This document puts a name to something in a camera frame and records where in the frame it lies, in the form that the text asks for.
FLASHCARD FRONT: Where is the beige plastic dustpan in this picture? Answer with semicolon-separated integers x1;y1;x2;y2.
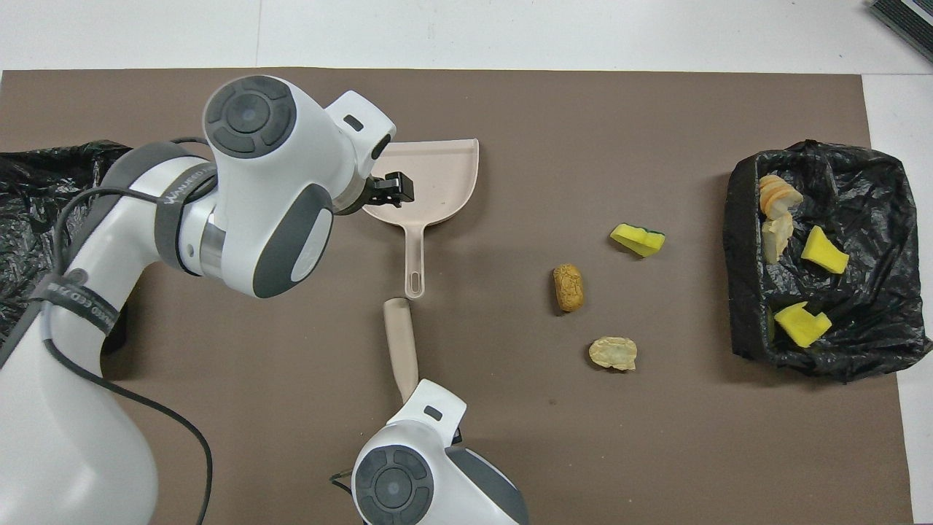
362;139;480;300

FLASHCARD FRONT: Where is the beige hand brush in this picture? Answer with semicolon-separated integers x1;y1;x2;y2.
383;297;421;403

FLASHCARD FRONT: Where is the brown table mat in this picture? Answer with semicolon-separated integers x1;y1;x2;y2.
0;68;913;525

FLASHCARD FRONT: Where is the black bag lined pink bin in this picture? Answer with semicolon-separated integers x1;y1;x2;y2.
0;140;147;351

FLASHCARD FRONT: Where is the yellow sponge scrap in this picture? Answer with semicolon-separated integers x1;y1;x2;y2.
773;300;832;349
800;225;851;275

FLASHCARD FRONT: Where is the dark ribbed panel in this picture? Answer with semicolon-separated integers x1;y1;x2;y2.
869;0;933;61

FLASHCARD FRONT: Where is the tan toy pastry piece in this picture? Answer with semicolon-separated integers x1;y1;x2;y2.
758;174;804;219
761;211;795;265

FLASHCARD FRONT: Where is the yellow green sponge piece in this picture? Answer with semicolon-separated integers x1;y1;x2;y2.
609;224;666;258

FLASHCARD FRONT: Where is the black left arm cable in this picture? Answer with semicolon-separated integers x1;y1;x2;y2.
40;137;214;525

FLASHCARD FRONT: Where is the brown toy bread loaf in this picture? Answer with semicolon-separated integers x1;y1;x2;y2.
552;264;585;313

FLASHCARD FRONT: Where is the small pale toy pastry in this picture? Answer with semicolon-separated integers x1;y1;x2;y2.
589;337;638;372

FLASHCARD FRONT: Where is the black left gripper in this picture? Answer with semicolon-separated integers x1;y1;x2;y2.
334;171;416;217

